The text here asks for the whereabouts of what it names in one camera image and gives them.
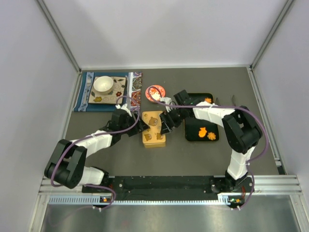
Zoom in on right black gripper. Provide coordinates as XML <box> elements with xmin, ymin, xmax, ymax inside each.
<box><xmin>160</xmin><ymin>106</ymin><xmax>186</xmax><ymax>136</ymax></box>

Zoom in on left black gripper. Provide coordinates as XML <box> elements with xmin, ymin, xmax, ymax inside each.
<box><xmin>119</xmin><ymin>112</ymin><xmax>149</xmax><ymax>136</ymax></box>

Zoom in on black serving tongs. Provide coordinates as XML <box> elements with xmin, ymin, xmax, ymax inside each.
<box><xmin>215</xmin><ymin>95</ymin><xmax>237</xmax><ymax>106</ymax></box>

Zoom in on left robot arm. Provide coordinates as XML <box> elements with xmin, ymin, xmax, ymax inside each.
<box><xmin>44</xmin><ymin>107</ymin><xmax>150</xmax><ymax>192</ymax></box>

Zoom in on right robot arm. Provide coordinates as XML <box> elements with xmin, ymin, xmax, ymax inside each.
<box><xmin>158</xmin><ymin>90</ymin><xmax>263</xmax><ymax>191</ymax></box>

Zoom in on blue patterned placemat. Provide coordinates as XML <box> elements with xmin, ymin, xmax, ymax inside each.
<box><xmin>73</xmin><ymin>72</ymin><xmax>142</xmax><ymax>112</ymax></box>

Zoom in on gold cookie tin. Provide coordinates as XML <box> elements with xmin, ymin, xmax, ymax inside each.
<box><xmin>143</xmin><ymin>141</ymin><xmax>166</xmax><ymax>148</ymax></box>

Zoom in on red patterned small bowl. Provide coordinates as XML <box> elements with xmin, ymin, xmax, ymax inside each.
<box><xmin>145</xmin><ymin>85</ymin><xmax>166</xmax><ymax>102</ymax></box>

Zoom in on black rectangular tray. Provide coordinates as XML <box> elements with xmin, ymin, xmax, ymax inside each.
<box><xmin>182</xmin><ymin>92</ymin><xmax>220</xmax><ymax>143</ymax></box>

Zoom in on orange fish shaped cookie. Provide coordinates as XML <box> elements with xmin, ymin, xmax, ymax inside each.
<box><xmin>198</xmin><ymin>127</ymin><xmax>207</xmax><ymax>138</ymax></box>

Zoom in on floral square coaster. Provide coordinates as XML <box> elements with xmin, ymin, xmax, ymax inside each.
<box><xmin>88</xmin><ymin>76</ymin><xmax>127</xmax><ymax>104</ymax></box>

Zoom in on white ceramic cup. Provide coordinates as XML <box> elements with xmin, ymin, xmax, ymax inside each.
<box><xmin>93</xmin><ymin>76</ymin><xmax>114</xmax><ymax>94</ymax></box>

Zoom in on orange flower cookie bottom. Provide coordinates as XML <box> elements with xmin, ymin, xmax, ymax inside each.
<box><xmin>207</xmin><ymin>132</ymin><xmax>216</xmax><ymax>141</ymax></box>

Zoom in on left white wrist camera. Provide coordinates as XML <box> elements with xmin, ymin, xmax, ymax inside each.
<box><xmin>115</xmin><ymin>103</ymin><xmax>132</xmax><ymax>117</ymax></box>

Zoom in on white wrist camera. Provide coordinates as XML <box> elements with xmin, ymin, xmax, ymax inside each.
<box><xmin>159</xmin><ymin>97</ymin><xmax>172</xmax><ymax>112</ymax></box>
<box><xmin>115</xmin><ymin>103</ymin><xmax>132</xmax><ymax>117</ymax></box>

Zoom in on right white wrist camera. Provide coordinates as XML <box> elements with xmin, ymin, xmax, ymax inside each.
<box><xmin>159</xmin><ymin>97</ymin><xmax>172</xmax><ymax>112</ymax></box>

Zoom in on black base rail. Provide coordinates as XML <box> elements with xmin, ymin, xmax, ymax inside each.
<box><xmin>82</xmin><ymin>175</ymin><xmax>232</xmax><ymax>201</ymax></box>

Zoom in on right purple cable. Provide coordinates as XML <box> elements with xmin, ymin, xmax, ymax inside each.
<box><xmin>147</xmin><ymin>87</ymin><xmax>269</xmax><ymax>211</ymax></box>

